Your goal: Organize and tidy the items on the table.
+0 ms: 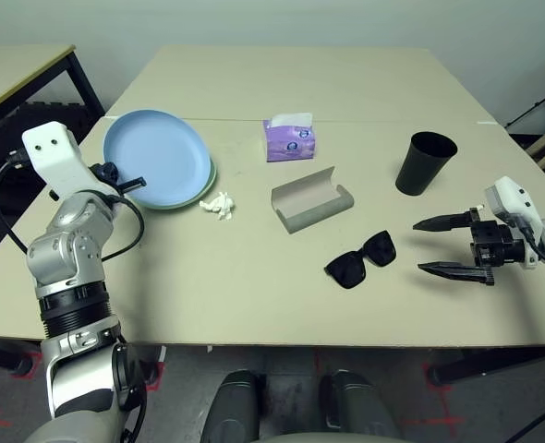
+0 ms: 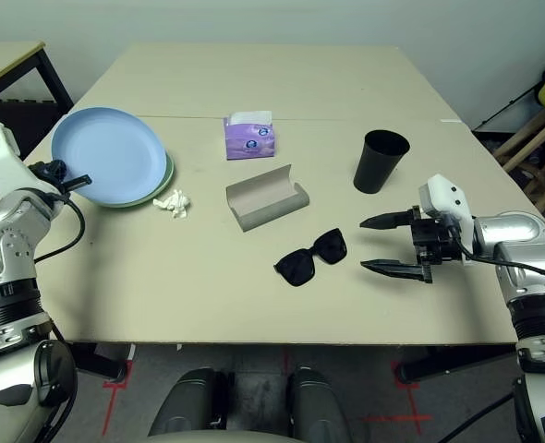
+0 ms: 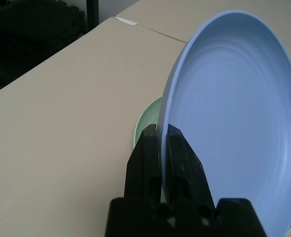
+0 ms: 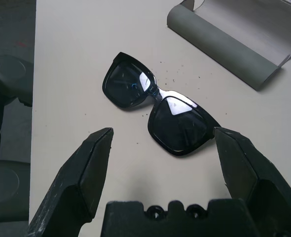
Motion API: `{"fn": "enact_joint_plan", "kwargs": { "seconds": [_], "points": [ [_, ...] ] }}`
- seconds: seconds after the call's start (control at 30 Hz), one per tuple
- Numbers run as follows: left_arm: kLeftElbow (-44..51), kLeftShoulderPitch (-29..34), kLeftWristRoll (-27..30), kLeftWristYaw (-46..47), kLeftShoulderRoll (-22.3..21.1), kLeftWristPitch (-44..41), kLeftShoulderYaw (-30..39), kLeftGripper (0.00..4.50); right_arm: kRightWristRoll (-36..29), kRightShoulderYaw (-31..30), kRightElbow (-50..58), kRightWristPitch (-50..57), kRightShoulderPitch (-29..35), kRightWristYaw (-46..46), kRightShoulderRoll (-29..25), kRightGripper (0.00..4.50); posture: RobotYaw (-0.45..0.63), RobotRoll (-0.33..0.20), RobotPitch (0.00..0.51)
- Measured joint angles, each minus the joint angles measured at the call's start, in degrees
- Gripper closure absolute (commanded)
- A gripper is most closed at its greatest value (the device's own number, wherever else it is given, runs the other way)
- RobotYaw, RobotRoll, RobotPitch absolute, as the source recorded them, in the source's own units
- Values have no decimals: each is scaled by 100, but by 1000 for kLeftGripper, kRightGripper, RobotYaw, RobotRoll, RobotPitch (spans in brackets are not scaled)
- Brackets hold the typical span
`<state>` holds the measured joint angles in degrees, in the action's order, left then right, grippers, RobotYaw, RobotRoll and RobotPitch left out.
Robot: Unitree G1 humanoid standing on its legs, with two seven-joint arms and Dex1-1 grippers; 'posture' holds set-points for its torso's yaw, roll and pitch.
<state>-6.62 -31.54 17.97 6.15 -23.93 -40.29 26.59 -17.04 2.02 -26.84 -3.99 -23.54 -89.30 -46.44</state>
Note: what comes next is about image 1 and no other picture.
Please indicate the black sunglasses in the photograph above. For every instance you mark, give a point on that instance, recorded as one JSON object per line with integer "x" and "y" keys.
{"x": 346, "y": 272}

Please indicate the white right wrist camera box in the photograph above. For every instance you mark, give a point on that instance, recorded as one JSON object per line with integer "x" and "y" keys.
{"x": 512, "y": 198}

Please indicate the beige side table black frame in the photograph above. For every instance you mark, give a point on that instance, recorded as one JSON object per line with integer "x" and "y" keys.
{"x": 18, "y": 69}

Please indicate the grey robot leg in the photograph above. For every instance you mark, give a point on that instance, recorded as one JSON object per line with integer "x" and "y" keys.
{"x": 360, "y": 406}
{"x": 233, "y": 406}

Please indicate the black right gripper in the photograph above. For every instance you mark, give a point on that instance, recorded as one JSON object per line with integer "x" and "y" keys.
{"x": 489, "y": 244}

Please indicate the grey right robot leg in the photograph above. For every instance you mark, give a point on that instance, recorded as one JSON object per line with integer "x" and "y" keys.
{"x": 360, "y": 406}

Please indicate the grey glasses case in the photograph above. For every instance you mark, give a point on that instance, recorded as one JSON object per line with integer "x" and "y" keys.
{"x": 307, "y": 200}

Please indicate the white tissue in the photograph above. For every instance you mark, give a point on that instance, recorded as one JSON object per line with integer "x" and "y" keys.
{"x": 219, "y": 205}

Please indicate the purple tissue pack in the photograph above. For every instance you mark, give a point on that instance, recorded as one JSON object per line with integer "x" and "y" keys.
{"x": 291, "y": 143}

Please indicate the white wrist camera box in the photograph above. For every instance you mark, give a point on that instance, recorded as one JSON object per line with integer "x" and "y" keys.
{"x": 512, "y": 198}
{"x": 51, "y": 147}

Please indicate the beige robot torso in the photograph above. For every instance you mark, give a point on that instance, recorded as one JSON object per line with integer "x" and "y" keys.
{"x": 337, "y": 438}

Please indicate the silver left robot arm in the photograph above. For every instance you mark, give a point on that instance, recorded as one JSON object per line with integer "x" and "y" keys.
{"x": 69, "y": 240}

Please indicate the blue plate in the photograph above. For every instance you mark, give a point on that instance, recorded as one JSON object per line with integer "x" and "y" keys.
{"x": 157, "y": 152}

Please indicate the white tape strip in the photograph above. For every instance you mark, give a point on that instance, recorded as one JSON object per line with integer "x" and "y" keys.
{"x": 486, "y": 123}

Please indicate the black cup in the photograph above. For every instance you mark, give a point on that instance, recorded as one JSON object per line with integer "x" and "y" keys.
{"x": 420, "y": 171}

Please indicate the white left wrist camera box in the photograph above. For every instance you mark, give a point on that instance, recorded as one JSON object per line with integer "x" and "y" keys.
{"x": 51, "y": 147}

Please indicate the black table foot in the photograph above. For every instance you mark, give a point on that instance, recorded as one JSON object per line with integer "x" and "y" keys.
{"x": 485, "y": 364}
{"x": 150, "y": 364}
{"x": 4, "y": 357}

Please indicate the grey left robot leg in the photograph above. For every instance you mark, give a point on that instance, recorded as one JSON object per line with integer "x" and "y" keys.
{"x": 233, "y": 406}

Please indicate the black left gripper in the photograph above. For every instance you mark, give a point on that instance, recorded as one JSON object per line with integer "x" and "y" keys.
{"x": 122, "y": 187}

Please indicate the green plate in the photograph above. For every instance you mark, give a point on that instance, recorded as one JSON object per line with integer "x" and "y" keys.
{"x": 185, "y": 209}

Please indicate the red floor tape mark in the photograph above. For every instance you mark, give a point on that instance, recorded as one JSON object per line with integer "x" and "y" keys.
{"x": 157, "y": 376}
{"x": 439, "y": 417}

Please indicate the black stand rod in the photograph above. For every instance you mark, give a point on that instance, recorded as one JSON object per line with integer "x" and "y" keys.
{"x": 536, "y": 106}

